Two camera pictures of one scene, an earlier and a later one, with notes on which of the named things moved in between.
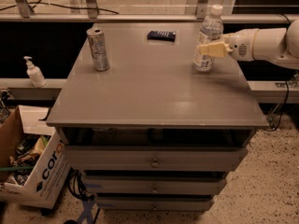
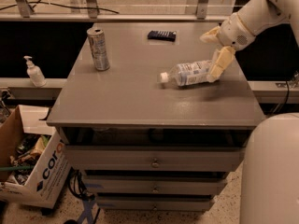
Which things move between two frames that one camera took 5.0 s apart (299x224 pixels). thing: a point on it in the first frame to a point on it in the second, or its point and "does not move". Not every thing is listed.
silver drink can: (97, 43) does not move
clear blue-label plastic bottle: (211, 28) to (188, 72)
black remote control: (164, 35) does not move
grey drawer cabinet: (150, 133) does not move
